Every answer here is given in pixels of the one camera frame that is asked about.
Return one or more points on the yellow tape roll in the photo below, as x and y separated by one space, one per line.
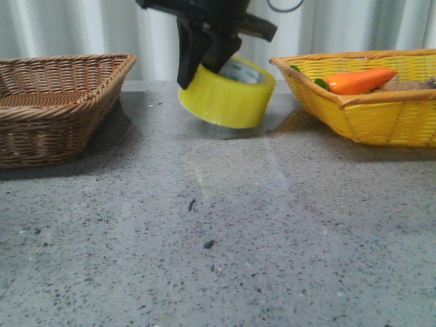
236 97

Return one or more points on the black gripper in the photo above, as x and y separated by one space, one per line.
196 44

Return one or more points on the white curtain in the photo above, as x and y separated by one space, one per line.
46 28

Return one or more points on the yellow woven basket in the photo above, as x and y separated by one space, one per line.
398 118

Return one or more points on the brown wicker basket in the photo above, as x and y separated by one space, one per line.
50 106

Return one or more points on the orange toy carrot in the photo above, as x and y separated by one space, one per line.
346 83

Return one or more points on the brown toy animal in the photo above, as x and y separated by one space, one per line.
395 84

